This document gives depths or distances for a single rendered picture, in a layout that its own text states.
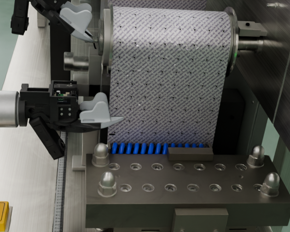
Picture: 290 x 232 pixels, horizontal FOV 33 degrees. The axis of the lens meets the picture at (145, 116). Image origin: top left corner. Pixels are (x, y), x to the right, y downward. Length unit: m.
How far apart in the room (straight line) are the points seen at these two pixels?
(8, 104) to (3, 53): 3.07
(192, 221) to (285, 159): 0.50
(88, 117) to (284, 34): 0.42
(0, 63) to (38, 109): 2.89
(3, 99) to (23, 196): 0.25
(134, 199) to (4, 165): 0.42
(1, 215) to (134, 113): 0.34
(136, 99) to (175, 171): 0.17
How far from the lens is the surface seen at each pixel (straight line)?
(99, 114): 1.01
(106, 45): 0.97
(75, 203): 1.12
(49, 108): 0.99
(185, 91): 1.03
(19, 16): 1.02
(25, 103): 1.01
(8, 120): 1.01
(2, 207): 1.08
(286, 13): 0.98
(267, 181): 0.99
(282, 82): 0.97
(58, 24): 0.99
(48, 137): 1.04
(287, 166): 1.39
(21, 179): 1.19
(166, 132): 1.07
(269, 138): 3.21
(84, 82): 1.09
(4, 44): 4.23
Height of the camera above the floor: 1.63
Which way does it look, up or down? 30 degrees down
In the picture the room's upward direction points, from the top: 5 degrees clockwise
